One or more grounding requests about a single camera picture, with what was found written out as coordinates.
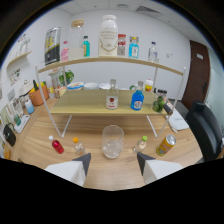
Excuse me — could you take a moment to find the large black yellow can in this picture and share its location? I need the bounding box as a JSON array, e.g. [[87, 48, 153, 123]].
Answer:
[[44, 26, 62, 66]]

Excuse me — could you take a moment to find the glass jar cork lid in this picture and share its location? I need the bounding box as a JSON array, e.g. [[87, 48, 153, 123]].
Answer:
[[68, 19, 86, 61]]

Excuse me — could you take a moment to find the blue white cup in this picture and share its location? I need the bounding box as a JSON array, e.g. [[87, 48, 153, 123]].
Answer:
[[24, 99, 36, 115]]

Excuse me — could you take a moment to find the small red white carton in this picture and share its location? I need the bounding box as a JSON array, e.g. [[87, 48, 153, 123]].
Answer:
[[116, 33, 128, 58]]

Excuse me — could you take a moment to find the orange basket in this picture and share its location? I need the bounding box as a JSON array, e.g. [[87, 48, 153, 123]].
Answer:
[[28, 87, 50, 107]]

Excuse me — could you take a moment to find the white notebook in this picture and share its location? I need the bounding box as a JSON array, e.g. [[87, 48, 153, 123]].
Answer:
[[167, 111, 190, 132]]

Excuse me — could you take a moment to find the pink bottle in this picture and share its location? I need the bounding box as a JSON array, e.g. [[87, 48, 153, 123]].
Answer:
[[60, 40, 69, 63]]

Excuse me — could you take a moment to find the yellow drink can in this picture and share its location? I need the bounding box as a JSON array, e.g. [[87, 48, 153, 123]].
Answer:
[[155, 134, 177, 157]]

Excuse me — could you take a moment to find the clear bottle red fruit label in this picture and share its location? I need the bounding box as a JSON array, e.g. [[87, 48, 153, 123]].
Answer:
[[105, 78, 120, 111]]

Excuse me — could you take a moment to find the white lidded pot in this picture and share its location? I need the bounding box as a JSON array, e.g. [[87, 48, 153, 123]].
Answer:
[[19, 80, 34, 98]]

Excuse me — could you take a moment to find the wooden wall shelf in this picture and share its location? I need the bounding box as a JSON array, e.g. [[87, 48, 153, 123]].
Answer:
[[6, 49, 33, 68]]

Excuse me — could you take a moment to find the black armchair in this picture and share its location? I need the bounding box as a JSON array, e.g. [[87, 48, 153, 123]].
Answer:
[[185, 100, 224, 163]]

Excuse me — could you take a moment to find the clear drinking glass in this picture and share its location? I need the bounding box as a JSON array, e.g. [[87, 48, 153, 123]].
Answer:
[[101, 124, 125, 160]]

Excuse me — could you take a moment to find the white bowl blue rim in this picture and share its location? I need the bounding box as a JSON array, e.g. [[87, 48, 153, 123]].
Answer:
[[66, 81, 85, 91]]

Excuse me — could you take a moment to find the clear bottle green cap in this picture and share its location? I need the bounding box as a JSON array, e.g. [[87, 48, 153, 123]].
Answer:
[[133, 135, 149, 154]]

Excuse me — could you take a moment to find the light blue labelled bottle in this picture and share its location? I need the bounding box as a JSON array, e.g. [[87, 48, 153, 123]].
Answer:
[[128, 35, 140, 60]]

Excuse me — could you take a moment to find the dark brown tool handle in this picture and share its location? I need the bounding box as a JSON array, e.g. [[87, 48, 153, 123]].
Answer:
[[162, 101, 175, 117]]

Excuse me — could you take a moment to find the teal liquid bottle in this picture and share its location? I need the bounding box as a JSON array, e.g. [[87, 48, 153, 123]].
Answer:
[[82, 35, 91, 58]]

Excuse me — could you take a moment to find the brown door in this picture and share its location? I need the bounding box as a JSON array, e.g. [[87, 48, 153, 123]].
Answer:
[[180, 39, 211, 110]]

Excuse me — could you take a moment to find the green potted plant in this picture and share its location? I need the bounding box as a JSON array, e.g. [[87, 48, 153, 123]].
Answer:
[[58, 69, 75, 86]]

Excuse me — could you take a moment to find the large white bottle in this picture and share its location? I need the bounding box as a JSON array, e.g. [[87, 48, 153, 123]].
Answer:
[[98, 14, 119, 58]]

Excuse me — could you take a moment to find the black kettle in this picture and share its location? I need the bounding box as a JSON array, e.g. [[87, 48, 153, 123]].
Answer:
[[2, 122, 17, 148]]

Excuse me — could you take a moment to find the white two-tier wooden shelf rack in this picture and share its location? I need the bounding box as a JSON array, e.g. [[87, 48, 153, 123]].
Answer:
[[34, 55, 188, 139]]

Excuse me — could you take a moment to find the small red liquid bottle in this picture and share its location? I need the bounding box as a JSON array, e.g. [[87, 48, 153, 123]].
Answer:
[[48, 134, 65, 155]]

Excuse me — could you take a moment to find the blue liquid bottle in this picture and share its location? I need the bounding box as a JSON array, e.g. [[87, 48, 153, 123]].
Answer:
[[130, 81, 145, 112]]

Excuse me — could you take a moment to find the ceiling air vent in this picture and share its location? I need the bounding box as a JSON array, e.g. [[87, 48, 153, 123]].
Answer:
[[134, 5, 160, 14]]

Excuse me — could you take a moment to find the clear bottle orange cap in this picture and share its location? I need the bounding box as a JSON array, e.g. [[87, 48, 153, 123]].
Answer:
[[72, 136, 86, 156]]

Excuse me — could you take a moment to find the green limes bunch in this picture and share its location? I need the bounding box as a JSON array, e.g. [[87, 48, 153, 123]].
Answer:
[[152, 95, 167, 114]]

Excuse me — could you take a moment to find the white kitchen scale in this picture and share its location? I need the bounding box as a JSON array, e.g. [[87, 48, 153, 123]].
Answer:
[[13, 114, 31, 134]]

